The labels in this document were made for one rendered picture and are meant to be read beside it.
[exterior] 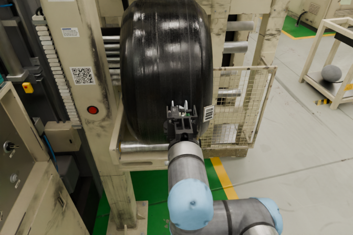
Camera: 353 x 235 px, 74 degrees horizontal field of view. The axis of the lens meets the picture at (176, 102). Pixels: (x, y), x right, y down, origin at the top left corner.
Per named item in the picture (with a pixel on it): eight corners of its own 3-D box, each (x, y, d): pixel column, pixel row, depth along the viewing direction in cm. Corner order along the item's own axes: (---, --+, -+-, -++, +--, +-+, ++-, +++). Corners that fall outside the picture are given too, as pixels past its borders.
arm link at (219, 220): (225, 254, 48) (231, 222, 42) (170, 258, 47) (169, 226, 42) (217, 218, 55) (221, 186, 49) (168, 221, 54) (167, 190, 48)
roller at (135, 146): (118, 139, 100) (120, 147, 103) (116, 146, 97) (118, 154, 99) (199, 136, 102) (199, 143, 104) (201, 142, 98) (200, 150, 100)
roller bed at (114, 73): (102, 87, 134) (91, 38, 116) (107, 74, 146) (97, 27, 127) (137, 86, 135) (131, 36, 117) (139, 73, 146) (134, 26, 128)
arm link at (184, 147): (204, 179, 50) (165, 181, 49) (200, 163, 53) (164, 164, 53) (206, 152, 46) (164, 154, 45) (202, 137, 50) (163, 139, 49)
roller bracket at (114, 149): (112, 165, 98) (108, 150, 92) (124, 105, 129) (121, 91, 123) (120, 165, 98) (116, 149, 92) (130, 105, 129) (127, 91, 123)
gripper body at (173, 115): (195, 103, 59) (203, 133, 49) (194, 130, 63) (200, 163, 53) (165, 104, 59) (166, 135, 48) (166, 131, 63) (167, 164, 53)
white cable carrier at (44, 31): (73, 128, 101) (31, 16, 71) (76, 120, 105) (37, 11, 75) (83, 128, 101) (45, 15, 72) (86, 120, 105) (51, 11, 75)
